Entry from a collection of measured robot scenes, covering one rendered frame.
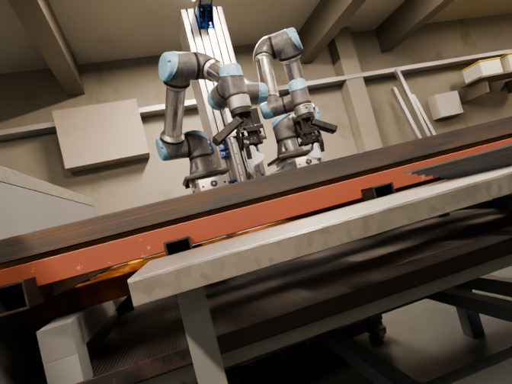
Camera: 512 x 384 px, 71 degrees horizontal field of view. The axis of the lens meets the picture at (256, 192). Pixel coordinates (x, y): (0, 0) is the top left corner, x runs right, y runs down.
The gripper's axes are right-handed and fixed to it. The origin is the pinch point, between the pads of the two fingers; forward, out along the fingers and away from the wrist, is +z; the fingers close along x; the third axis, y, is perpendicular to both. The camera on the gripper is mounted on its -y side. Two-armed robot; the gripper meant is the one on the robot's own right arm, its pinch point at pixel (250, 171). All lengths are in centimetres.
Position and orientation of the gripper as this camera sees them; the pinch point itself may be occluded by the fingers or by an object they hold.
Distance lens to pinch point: 114.6
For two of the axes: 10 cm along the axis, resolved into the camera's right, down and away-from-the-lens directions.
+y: 9.5, -2.4, 2.1
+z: 2.5, 9.7, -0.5
